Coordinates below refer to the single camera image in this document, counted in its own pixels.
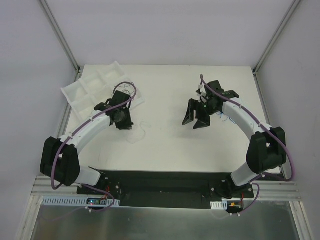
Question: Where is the clear thin wire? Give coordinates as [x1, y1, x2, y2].
[126, 121, 152, 145]

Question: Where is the coloured wire bundle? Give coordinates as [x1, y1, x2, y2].
[216, 111, 238, 125]

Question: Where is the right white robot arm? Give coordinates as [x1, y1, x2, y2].
[182, 80, 288, 198]

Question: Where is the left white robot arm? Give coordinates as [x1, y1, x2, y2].
[40, 90, 134, 195]

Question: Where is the white foam compartment tray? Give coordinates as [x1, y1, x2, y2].
[61, 61, 134, 123]

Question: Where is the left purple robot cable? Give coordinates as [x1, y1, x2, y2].
[50, 81, 139, 191]

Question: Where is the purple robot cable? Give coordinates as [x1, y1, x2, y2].
[199, 73, 298, 182]
[50, 81, 139, 191]

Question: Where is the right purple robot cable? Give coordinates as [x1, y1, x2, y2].
[199, 73, 298, 182]

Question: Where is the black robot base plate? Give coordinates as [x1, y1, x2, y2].
[77, 170, 254, 209]

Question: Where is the right white cable duct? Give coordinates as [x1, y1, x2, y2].
[210, 200, 228, 211]

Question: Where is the white cable duct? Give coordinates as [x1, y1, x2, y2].
[42, 196, 120, 208]
[210, 200, 228, 211]

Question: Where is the aluminium front rail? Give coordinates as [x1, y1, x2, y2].
[31, 175, 302, 202]

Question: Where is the left white cable duct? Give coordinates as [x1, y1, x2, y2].
[42, 196, 120, 208]

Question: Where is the left aluminium frame post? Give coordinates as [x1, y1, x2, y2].
[37, 0, 81, 74]

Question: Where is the aluminium frame post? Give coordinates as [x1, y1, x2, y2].
[37, 0, 81, 74]
[252, 0, 303, 76]

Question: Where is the right aluminium frame post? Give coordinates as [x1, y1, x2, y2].
[252, 0, 303, 76]

